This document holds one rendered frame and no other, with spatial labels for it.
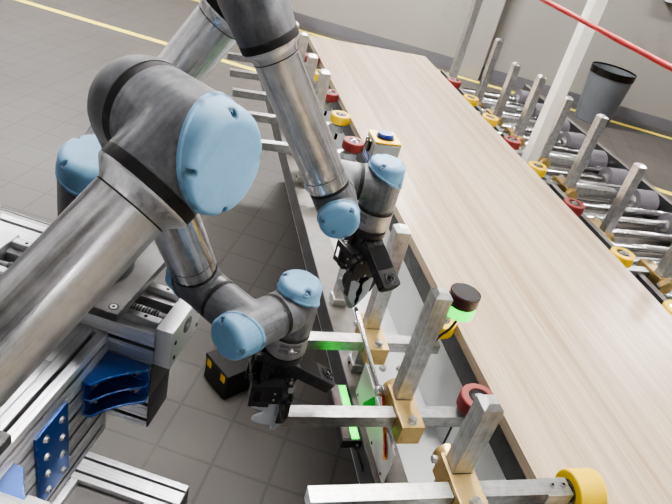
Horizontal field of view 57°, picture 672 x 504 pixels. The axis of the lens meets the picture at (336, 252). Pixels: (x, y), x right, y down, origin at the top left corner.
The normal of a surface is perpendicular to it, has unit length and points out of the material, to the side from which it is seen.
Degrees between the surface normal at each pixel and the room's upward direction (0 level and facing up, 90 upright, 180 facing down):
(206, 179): 86
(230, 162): 85
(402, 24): 90
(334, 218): 90
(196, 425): 0
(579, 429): 0
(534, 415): 0
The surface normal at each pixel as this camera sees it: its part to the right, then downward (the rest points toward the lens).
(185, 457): 0.22, -0.82
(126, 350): -0.22, 0.49
